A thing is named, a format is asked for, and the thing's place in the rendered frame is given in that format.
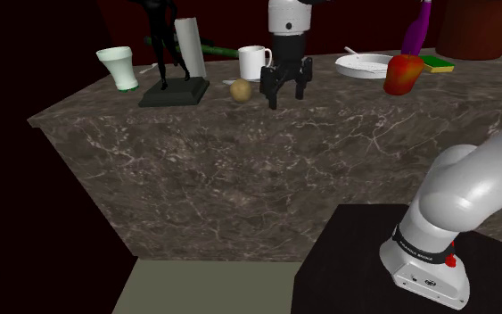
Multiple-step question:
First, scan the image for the white mug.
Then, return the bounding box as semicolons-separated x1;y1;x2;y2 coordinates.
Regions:
237;45;274;82

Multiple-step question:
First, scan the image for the green and yellow sponge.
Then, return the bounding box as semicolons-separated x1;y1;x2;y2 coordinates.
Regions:
419;54;457;75

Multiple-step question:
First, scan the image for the brown potato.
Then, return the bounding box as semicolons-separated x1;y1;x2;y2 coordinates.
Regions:
228;78;253;104

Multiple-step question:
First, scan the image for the purple bottle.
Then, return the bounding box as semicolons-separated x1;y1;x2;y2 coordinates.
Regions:
399;0;433;58

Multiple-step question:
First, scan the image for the white plate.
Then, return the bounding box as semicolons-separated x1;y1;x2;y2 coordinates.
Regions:
334;53;395;80

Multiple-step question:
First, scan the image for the black figure on dark base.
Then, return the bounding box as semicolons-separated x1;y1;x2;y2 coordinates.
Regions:
137;0;211;109

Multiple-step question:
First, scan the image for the large brown pot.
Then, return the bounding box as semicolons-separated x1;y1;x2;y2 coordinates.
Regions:
434;0;502;62

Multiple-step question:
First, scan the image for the white cup with green base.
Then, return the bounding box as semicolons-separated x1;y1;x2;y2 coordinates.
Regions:
95;45;140;94

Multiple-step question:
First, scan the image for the long green rod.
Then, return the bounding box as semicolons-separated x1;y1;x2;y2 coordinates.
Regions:
143;36;240;60

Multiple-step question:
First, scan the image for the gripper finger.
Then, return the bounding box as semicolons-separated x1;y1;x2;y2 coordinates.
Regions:
292;56;314;101
259;64;292;111

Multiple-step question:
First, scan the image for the black robot stand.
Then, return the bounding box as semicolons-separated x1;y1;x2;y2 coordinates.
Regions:
290;203;502;314

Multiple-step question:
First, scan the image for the red apple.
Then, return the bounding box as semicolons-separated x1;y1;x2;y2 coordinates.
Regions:
383;54;426;96

